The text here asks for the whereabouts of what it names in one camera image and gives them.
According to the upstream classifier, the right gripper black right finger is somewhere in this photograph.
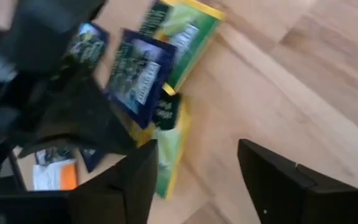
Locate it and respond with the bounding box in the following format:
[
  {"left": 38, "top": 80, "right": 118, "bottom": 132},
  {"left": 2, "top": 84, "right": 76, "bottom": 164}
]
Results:
[{"left": 237, "top": 138, "right": 358, "bottom": 224}]

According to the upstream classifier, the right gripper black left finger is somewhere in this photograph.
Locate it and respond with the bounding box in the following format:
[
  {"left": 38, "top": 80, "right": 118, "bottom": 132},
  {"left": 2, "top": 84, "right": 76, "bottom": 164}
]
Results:
[{"left": 0, "top": 139, "right": 159, "bottom": 224}]

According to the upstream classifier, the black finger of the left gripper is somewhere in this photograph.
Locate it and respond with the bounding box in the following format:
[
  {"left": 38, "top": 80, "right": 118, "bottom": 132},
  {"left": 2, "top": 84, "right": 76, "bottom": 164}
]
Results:
[{"left": 20, "top": 77, "right": 136, "bottom": 156}]

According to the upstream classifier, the green yellow tea packet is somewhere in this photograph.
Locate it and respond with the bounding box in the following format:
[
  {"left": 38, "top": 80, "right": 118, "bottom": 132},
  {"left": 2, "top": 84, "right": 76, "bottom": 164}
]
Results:
[
  {"left": 139, "top": 0, "right": 227, "bottom": 91},
  {"left": 134, "top": 91, "right": 193, "bottom": 200}
]

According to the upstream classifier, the white orange tea packet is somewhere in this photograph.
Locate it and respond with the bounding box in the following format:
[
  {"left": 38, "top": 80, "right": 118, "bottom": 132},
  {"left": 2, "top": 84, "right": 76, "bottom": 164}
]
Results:
[{"left": 32, "top": 158, "right": 79, "bottom": 191}]

